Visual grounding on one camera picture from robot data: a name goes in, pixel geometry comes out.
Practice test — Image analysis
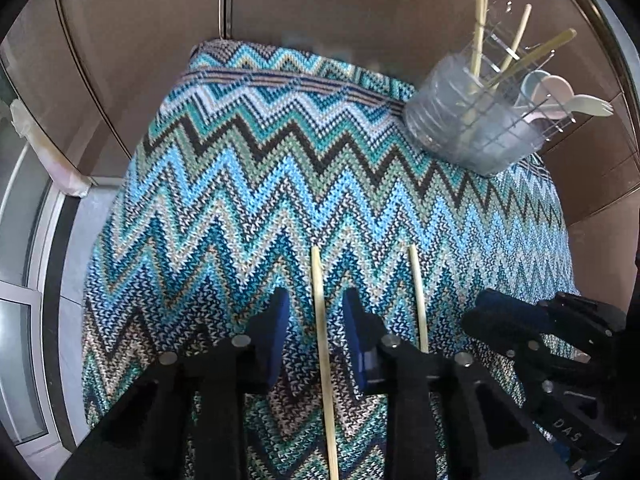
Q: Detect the light blue spoon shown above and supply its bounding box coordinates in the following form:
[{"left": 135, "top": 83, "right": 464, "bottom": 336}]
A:
[{"left": 520, "top": 71, "right": 551, "bottom": 111}]

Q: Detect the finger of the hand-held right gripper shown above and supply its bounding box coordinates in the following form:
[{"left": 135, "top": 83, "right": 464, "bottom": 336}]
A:
[
  {"left": 461, "top": 310, "right": 548, "bottom": 386},
  {"left": 472, "top": 289, "right": 556, "bottom": 330}
]

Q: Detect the white fork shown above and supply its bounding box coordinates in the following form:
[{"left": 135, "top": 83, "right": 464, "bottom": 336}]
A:
[{"left": 562, "top": 94, "right": 615, "bottom": 117}]

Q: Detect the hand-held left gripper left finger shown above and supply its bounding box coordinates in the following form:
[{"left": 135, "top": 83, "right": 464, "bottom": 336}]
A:
[{"left": 57, "top": 289, "right": 292, "bottom": 480}]

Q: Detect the metal door frame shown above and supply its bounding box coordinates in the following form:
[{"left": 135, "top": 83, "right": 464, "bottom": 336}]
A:
[{"left": 0, "top": 145, "right": 81, "bottom": 461}]

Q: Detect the white spoon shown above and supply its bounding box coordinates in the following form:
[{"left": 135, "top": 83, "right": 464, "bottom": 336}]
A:
[{"left": 530, "top": 75, "right": 576, "bottom": 122}]

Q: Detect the clear wire cutlery holder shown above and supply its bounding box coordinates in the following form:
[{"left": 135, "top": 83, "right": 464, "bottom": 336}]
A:
[{"left": 404, "top": 0, "right": 577, "bottom": 177}]

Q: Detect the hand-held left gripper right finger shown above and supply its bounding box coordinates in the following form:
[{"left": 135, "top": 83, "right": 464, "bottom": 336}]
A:
[{"left": 342, "top": 288, "right": 577, "bottom": 480}]

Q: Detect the white tape strip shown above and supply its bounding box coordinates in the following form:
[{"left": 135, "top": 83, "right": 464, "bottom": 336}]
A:
[{"left": 9, "top": 99, "right": 92, "bottom": 197}]

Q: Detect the bamboo chopstick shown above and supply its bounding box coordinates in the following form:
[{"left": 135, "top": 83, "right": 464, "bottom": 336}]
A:
[
  {"left": 477, "top": 0, "right": 492, "bottom": 80},
  {"left": 499, "top": 4, "right": 533, "bottom": 77},
  {"left": 408, "top": 245, "right": 430, "bottom": 354},
  {"left": 482, "top": 28, "right": 578, "bottom": 92},
  {"left": 310, "top": 247, "right": 341, "bottom": 480}
]

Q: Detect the zigzag knit cloth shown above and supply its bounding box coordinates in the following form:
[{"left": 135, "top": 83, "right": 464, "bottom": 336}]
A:
[{"left": 82, "top": 40, "right": 582, "bottom": 480}]

